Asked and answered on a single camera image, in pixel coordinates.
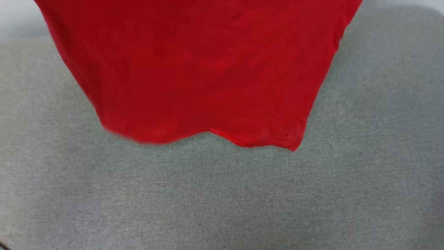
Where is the red shirt with white trim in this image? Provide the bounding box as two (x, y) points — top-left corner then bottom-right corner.
(34, 0), (363, 152)

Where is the grey fabric sofa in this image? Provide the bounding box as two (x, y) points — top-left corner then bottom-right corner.
(0, 5), (444, 250)

